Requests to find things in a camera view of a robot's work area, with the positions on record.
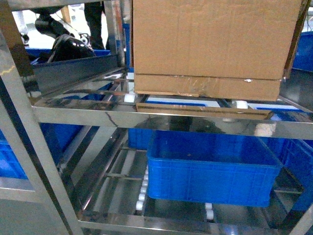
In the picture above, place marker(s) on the large cardboard box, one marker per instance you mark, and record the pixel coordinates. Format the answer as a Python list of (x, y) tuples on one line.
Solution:
[(233, 49)]

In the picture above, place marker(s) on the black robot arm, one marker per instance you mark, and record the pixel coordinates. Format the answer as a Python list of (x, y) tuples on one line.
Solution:
[(66, 46)]

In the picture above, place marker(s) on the blue plastic crate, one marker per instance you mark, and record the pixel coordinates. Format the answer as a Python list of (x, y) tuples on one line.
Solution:
[(297, 157), (58, 138), (211, 168)]

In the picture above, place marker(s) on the blue plastic crate left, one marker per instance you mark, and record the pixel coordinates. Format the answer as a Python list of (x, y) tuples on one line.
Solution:
[(58, 138)]

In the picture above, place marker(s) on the blue plastic crate right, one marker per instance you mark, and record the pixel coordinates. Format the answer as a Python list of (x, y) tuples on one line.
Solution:
[(297, 157)]

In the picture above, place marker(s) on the stainless steel shelf frame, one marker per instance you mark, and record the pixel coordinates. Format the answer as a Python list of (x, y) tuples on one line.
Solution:
[(36, 96)]

